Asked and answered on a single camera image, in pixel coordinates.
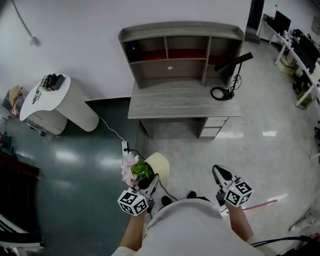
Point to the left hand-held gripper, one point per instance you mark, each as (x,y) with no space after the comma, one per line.
(132,202)

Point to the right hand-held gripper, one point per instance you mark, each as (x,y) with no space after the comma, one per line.
(237,193)

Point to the pink flowers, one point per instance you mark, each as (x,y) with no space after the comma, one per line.
(160,165)

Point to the person's left forearm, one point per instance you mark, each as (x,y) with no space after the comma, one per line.
(133,232)

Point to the person's right forearm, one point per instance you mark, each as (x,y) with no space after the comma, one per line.
(240,222)

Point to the grey wooden desk with hutch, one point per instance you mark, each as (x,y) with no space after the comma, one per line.
(175,105)

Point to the black desk lamp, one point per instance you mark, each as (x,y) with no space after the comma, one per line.
(226,67)

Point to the long white office desk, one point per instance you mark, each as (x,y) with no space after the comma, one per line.
(302,63)

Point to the black computer monitor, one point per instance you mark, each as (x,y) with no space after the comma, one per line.
(282,22)
(310,48)

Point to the person's left black shoe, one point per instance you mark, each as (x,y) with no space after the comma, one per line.
(166,201)

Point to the person's black shoe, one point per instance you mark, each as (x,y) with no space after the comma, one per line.
(166,201)
(191,195)

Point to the person's right black shoe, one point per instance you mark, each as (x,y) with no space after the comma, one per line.
(191,195)

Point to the white power strip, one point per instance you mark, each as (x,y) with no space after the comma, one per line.
(124,147)

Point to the person's white shirt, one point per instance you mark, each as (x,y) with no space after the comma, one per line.
(187,230)

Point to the black office chair base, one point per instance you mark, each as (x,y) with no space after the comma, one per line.
(317,133)

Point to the pale green storage box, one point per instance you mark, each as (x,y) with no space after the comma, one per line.
(286,67)
(303,98)

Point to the small white shelf knob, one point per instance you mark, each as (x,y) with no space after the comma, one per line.
(170,68)

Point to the white table with beige base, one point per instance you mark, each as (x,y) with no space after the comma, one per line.
(50,100)

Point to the dark wooden cabinet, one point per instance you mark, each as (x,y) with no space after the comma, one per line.
(17,190)

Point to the black box on white table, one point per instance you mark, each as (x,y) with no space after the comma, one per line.
(58,82)

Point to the small flat gadget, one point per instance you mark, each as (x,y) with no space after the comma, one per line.
(36,96)

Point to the dark framed gadget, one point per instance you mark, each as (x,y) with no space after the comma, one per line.
(47,81)

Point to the red framed cart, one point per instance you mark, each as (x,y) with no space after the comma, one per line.
(15,100)

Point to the grey wall conduit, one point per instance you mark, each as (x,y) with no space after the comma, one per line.
(25,26)

